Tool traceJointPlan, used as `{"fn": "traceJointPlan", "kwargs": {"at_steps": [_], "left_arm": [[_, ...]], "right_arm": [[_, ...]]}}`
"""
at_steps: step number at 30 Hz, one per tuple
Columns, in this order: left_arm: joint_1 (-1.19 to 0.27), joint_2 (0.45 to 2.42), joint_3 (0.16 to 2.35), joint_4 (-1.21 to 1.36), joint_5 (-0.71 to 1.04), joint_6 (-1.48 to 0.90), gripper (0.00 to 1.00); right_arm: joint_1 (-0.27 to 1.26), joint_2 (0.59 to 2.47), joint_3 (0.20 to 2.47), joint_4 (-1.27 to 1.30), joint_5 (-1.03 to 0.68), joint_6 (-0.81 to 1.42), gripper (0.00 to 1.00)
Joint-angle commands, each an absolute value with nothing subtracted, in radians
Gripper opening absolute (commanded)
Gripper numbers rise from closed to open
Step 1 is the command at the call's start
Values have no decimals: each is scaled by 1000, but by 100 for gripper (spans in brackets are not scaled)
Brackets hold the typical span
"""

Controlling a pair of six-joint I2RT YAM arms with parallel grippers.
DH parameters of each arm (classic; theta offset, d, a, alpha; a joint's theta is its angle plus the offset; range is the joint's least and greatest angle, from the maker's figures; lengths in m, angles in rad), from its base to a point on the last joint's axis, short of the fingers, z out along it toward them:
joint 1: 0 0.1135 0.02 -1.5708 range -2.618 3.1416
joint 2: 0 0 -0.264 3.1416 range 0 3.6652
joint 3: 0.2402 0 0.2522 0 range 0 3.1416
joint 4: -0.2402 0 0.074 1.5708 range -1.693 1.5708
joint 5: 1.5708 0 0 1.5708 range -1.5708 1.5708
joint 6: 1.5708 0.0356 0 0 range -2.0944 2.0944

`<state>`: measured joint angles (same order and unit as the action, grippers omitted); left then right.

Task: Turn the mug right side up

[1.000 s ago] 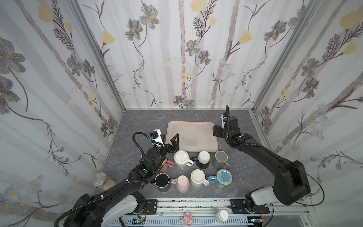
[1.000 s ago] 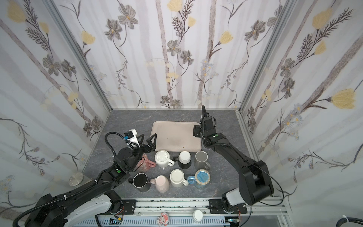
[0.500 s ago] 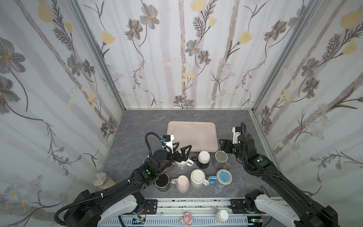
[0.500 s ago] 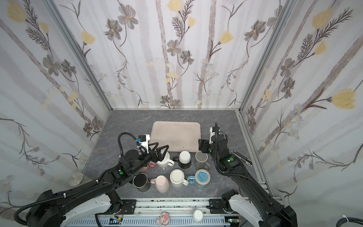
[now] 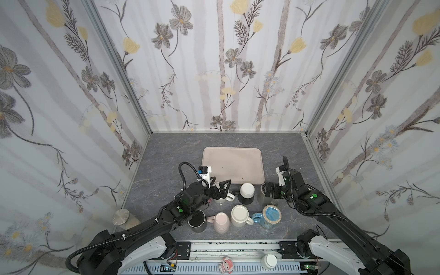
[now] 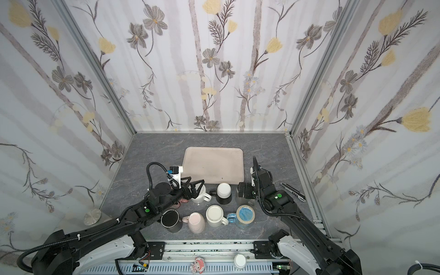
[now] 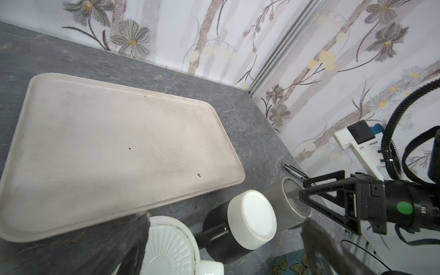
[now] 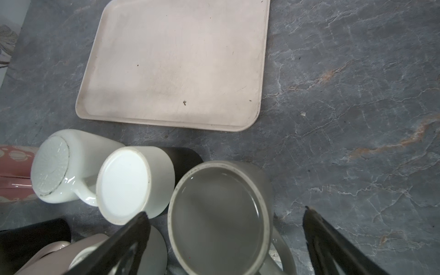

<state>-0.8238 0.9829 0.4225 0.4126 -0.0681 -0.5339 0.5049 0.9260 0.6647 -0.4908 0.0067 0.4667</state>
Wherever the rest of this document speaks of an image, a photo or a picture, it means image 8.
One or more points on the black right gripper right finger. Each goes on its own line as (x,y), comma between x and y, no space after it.
(330,252)

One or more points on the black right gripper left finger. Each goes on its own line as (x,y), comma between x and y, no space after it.
(122,252)

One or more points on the grey ceramic mug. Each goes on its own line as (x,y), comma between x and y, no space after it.
(220,222)

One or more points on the cream white mug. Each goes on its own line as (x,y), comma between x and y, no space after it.
(154,258)

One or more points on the light pink mug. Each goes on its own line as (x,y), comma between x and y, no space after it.
(56,258)

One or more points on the white black two-tone mug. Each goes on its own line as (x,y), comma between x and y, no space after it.
(141,179)

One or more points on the white ribbed mug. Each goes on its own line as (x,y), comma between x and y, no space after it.
(66,166)

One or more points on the pink patterned mug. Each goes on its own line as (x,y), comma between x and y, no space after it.
(16,163)

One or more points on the beige plastic tray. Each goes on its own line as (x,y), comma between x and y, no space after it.
(189,64)

